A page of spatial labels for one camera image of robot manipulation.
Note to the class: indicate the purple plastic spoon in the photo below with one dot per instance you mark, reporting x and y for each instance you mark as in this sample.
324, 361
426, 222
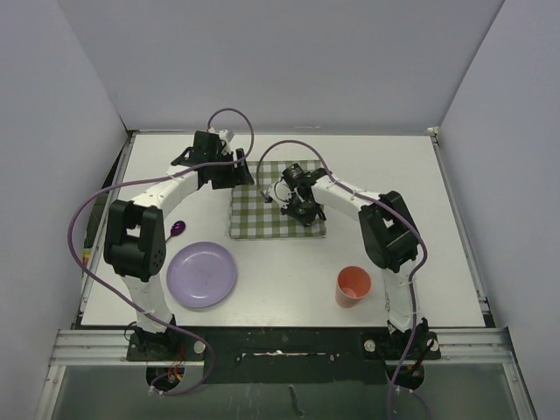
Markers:
177, 229

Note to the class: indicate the aluminium front frame rail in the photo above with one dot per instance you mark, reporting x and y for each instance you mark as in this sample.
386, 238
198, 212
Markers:
105, 347

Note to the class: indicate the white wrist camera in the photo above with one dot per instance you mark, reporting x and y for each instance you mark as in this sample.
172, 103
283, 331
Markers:
226, 136
279, 192

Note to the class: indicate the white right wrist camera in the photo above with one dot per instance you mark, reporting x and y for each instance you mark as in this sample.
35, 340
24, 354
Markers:
279, 192

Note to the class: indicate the silver metal fork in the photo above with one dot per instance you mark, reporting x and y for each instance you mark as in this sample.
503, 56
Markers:
387, 301

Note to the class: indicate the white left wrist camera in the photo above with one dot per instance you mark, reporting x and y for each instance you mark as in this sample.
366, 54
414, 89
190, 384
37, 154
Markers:
226, 136

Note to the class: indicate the green white checkered cloth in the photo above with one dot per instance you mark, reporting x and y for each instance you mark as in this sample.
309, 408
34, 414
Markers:
251, 218

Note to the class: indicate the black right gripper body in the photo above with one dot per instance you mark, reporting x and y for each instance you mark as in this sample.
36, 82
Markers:
305, 212

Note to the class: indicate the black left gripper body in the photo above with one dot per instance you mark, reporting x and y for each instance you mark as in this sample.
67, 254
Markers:
226, 176

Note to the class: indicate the purple plastic plate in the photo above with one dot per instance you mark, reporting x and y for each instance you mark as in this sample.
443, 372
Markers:
201, 275

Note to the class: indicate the orange plastic cup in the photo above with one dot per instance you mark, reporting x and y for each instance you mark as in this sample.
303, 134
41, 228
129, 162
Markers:
353, 284

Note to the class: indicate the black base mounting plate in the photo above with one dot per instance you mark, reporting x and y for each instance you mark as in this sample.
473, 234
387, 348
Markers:
284, 370

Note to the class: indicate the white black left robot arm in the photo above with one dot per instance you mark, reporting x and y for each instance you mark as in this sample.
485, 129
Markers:
135, 239

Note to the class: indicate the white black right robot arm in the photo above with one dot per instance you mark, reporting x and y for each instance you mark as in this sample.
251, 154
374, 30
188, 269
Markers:
390, 236

